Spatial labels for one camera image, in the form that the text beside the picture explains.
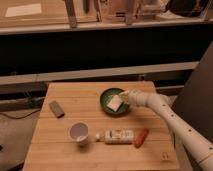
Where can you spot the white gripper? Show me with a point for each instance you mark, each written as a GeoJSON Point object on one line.
{"type": "Point", "coordinates": [135, 97]}

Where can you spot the white sponge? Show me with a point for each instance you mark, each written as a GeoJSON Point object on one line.
{"type": "Point", "coordinates": [115, 103]}

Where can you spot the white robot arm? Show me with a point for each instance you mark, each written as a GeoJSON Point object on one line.
{"type": "Point", "coordinates": [199, 147]}

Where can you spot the green ceramic bowl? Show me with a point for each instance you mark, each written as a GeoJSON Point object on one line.
{"type": "Point", "coordinates": [105, 98]}

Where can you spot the white labelled bottle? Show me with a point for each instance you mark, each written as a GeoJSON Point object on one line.
{"type": "Point", "coordinates": [116, 136]}

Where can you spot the white paper cup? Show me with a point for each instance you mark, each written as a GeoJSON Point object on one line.
{"type": "Point", "coordinates": [79, 133]}

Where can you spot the dark angled panel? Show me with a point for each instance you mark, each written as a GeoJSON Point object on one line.
{"type": "Point", "coordinates": [194, 104]}

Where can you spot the grey rectangular block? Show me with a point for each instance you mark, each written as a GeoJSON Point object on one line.
{"type": "Point", "coordinates": [56, 109]}

